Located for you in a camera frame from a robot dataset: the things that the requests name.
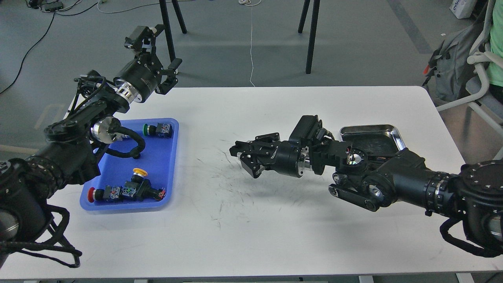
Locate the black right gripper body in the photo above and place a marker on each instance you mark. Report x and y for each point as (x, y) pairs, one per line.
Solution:
(288, 154)

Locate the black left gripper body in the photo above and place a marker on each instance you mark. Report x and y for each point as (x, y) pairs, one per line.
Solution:
(142, 75)

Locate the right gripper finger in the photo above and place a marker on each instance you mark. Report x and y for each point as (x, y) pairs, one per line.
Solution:
(256, 162)
(264, 145)

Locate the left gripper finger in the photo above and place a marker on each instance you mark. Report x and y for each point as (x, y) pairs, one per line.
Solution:
(171, 79)
(143, 43)

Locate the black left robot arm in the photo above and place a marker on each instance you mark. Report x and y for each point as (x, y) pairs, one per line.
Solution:
(75, 146)

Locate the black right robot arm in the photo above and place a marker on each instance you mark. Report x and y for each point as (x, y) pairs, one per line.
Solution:
(471, 200)

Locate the black left table leg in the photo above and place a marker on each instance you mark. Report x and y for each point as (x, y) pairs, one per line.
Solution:
(166, 24)

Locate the black table leg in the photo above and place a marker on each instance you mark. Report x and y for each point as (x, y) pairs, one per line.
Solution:
(166, 24)
(313, 29)

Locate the blue plastic tray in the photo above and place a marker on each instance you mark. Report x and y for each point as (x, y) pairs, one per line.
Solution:
(158, 159)

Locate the metal tray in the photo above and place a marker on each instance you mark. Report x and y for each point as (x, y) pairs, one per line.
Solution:
(376, 140)

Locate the black right table leg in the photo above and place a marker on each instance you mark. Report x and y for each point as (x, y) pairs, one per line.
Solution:
(313, 29)

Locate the grey backpack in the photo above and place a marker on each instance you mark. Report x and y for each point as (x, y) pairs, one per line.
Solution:
(447, 71)

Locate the white chair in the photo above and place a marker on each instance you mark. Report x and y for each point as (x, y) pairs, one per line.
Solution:
(479, 97)

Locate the person in green shirt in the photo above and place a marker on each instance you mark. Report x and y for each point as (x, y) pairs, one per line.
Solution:
(494, 72)

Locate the white cardboard box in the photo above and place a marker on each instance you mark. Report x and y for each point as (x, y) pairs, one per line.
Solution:
(462, 8)

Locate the green push button switch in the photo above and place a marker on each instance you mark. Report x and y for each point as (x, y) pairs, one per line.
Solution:
(161, 130)

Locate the yellow push button switch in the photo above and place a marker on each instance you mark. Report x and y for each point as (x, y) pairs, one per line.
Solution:
(140, 188)

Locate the red push button switch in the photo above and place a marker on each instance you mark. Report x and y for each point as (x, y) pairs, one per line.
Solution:
(108, 194)

